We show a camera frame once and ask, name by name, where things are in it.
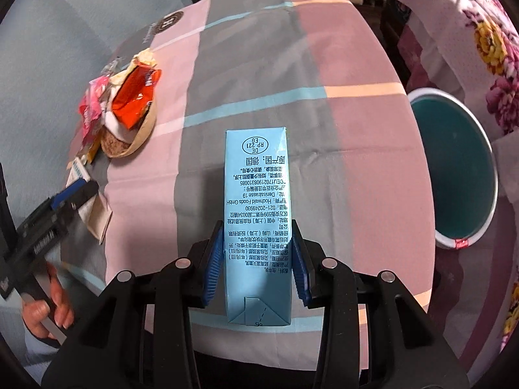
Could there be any brown coconut shell bowl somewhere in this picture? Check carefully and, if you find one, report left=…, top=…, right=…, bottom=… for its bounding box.
left=100, top=101, right=157, bottom=158

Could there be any light blue milk carton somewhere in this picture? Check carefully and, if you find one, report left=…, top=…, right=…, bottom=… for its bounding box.
left=223, top=127, right=292, bottom=327

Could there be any orange snack wrapper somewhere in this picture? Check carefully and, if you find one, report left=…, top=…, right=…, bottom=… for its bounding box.
left=112, top=64, right=162, bottom=130

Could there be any teal white trash bin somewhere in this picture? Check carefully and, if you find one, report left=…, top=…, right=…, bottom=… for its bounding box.
left=408, top=88, right=498, bottom=250

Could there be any person's left hand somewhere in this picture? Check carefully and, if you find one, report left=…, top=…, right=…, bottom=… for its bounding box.
left=22, top=263, right=75, bottom=340

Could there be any blue striped small packet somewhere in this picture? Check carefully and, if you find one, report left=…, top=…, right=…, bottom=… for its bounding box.
left=66, top=157, right=91, bottom=187

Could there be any beige paper sachet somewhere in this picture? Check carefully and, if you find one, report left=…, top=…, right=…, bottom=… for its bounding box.
left=78, top=192, right=113, bottom=244

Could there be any white tissue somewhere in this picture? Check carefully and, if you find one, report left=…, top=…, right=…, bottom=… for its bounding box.
left=102, top=87, right=136, bottom=144

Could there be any pink snack wrapper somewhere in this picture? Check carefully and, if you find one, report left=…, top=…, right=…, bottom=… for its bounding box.
left=78, top=76, right=110, bottom=145

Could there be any green clear plastic wrapper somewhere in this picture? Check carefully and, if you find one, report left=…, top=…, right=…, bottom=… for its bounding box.
left=100, top=57, right=121, bottom=77

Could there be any yellow crumpled wrapper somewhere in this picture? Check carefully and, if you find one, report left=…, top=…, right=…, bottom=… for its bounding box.
left=127, top=47, right=157, bottom=72

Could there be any light blue bed sheet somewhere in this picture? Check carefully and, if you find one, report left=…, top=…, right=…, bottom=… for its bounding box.
left=1, top=0, right=193, bottom=223

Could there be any pink floral blanket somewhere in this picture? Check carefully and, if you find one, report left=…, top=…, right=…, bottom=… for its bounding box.
left=382, top=0, right=518, bottom=382

